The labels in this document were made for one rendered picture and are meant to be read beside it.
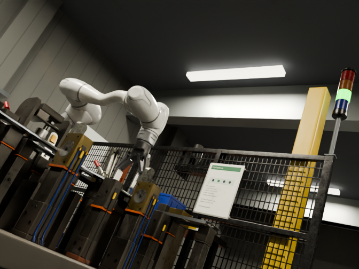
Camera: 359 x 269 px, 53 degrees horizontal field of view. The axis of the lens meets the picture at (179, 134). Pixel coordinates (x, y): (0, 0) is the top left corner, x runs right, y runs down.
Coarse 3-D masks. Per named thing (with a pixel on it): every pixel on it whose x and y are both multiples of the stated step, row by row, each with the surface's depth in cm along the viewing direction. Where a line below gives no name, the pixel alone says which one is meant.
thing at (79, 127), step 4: (76, 124) 120; (80, 124) 120; (84, 124) 121; (72, 128) 120; (76, 128) 119; (80, 128) 120; (84, 128) 121; (72, 132) 119; (76, 132) 119; (80, 132) 120; (84, 132) 121
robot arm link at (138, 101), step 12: (84, 84) 188; (84, 96) 185; (96, 96) 182; (108, 96) 168; (120, 96) 159; (132, 96) 148; (144, 96) 149; (132, 108) 151; (144, 108) 151; (156, 108) 156; (144, 120) 158
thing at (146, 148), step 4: (140, 140) 161; (136, 144) 160; (140, 144) 160; (144, 144) 160; (148, 144) 161; (136, 148) 161; (140, 148) 159; (144, 148) 160; (148, 148) 161; (132, 152) 163; (136, 152) 162; (140, 152) 160; (144, 152) 159; (148, 152) 161; (136, 156) 160; (140, 156) 159; (132, 160) 160; (136, 160) 159
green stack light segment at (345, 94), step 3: (339, 90) 186; (342, 90) 184; (345, 90) 184; (348, 90) 184; (339, 93) 184; (342, 93) 183; (345, 93) 183; (348, 93) 183; (351, 93) 185; (339, 96) 184; (342, 96) 182; (345, 96) 182; (348, 96) 183; (336, 99) 185; (348, 99) 182
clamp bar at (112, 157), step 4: (112, 148) 171; (112, 152) 170; (116, 152) 169; (120, 152) 170; (108, 156) 170; (112, 156) 169; (116, 156) 171; (108, 160) 168; (112, 160) 170; (108, 164) 167; (112, 164) 169; (104, 168) 166; (108, 168) 168; (112, 168) 168; (108, 172) 167; (108, 176) 166
